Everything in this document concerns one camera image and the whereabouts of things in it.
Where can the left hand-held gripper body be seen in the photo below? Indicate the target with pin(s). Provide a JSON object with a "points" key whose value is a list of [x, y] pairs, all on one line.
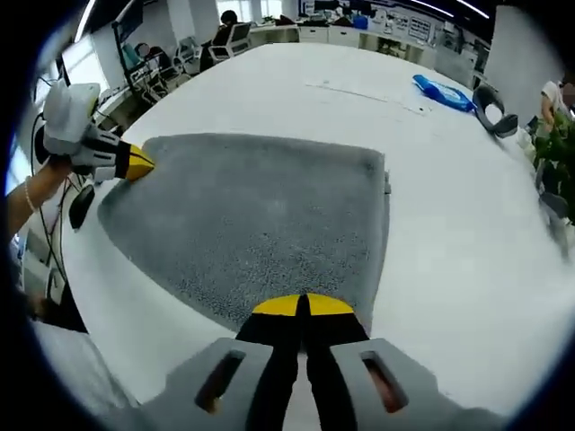
{"points": [[67, 116]]}

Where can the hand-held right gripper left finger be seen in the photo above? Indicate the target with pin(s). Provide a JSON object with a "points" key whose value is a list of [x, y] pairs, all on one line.
{"points": [[274, 350]]}

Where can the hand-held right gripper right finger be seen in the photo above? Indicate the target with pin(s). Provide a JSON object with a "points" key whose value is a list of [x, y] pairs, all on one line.
{"points": [[328, 350]]}

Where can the grey towel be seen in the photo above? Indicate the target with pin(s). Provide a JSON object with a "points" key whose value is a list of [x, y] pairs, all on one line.
{"points": [[251, 215]]}

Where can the person's left hand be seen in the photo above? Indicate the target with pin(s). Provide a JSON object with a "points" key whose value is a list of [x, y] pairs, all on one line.
{"points": [[51, 173]]}

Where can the black oval device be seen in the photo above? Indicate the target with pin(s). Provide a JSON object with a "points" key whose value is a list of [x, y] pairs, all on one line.
{"points": [[81, 206]]}

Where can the white table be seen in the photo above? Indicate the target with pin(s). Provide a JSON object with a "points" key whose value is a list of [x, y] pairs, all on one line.
{"points": [[449, 247]]}

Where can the white office chair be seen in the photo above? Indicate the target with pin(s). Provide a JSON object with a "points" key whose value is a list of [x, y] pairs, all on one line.
{"points": [[236, 38]]}

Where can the blue wet wipes packet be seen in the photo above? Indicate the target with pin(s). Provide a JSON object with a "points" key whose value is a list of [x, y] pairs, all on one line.
{"points": [[442, 92]]}

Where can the grey curved headband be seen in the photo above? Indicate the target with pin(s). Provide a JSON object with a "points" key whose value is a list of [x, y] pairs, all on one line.
{"points": [[483, 110]]}

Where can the green potted plant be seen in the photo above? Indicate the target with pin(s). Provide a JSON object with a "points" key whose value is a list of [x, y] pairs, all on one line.
{"points": [[557, 148]]}

